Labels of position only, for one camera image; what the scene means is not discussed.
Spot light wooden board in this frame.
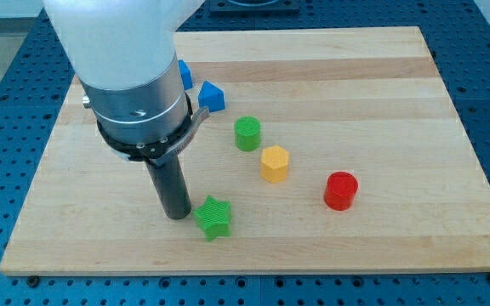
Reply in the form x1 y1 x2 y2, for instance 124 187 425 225
0 26 490 276

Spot black clamp ring with lever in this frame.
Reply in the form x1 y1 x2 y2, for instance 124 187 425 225
96 93 209 167

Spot blue triangle block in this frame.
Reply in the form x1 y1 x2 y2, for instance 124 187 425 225
197 81 225 112

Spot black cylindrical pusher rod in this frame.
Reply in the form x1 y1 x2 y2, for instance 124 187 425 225
146 156 191 220

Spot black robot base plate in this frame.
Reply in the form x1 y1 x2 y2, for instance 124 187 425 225
207 0 300 14

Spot red cylinder block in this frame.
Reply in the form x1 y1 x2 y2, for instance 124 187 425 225
323 172 359 211

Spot yellow hexagon block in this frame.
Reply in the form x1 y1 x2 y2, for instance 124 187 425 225
260 145 290 184

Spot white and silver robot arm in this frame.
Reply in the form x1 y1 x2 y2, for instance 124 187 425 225
43 0 209 219

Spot blue cube block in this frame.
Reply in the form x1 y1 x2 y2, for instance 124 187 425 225
178 59 193 90

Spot green cylinder block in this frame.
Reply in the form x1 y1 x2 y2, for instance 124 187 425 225
234 116 261 151

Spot green star block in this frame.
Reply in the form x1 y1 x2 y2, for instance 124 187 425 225
193 195 232 241

